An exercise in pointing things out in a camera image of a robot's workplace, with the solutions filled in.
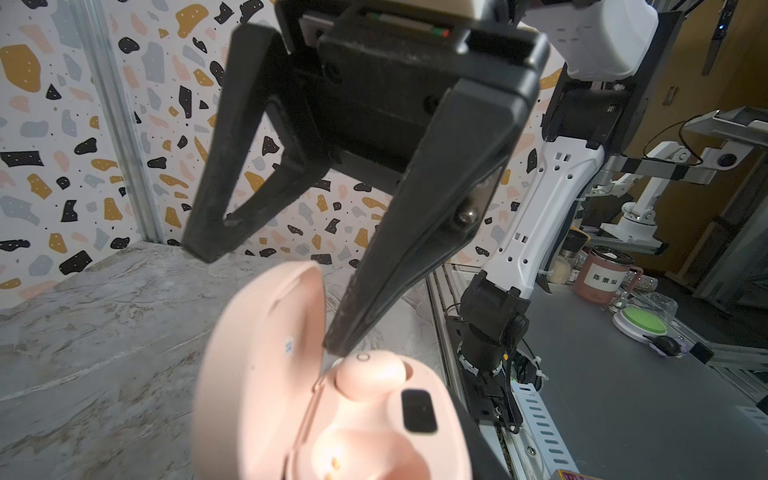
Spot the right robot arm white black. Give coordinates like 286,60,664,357
182,1,682,431

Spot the pink earbud charging case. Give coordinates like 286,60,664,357
191,261,472,479

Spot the aluminium rail frame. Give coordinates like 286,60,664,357
426,263,579,479

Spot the pink earbud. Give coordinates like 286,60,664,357
335,350,408,402

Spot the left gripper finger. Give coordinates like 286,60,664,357
452,395,510,480

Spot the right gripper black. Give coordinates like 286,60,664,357
179,0,550,358

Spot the colourful card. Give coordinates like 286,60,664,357
551,469,601,480

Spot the pink mug with label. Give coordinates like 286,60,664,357
573,245,644,306

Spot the green round pad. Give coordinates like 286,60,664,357
612,306,668,343

